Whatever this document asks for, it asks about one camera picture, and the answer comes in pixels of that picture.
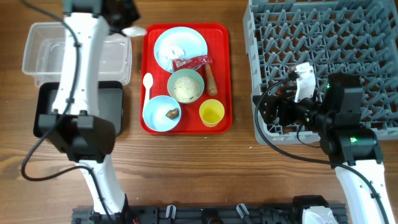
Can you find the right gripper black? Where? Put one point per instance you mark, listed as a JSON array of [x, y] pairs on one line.
[[273, 102]]

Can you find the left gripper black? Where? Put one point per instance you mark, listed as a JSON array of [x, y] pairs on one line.
[[133, 14]]

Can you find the yellow plastic cup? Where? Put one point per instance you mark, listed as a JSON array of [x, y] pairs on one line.
[[211, 112]]

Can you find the red snack wrapper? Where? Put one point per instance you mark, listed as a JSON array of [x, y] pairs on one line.
[[191, 63]]

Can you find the green bowl with rice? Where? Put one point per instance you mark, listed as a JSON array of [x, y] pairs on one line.
[[186, 85]]

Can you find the small light blue bowl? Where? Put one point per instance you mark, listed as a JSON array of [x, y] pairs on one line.
[[154, 113]]

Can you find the brown food scrap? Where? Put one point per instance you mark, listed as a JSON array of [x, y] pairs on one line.
[[172, 114]]

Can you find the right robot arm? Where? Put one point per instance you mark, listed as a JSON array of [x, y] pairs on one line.
[[353, 150]]

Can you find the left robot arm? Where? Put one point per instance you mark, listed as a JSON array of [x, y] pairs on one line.
[[74, 125]]

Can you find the grey dishwasher rack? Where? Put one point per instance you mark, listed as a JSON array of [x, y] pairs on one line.
[[355, 37]]

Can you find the white plastic spoon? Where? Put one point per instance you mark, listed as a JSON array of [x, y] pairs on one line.
[[148, 82]]

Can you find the large light blue plate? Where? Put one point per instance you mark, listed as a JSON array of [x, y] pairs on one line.
[[191, 41]]

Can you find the black plastic tray bin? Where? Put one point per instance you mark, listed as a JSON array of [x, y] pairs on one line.
[[110, 96]]

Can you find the clear plastic bin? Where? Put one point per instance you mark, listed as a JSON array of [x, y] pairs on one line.
[[44, 51]]

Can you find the red plastic tray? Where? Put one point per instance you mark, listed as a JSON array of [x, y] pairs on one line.
[[217, 39]]

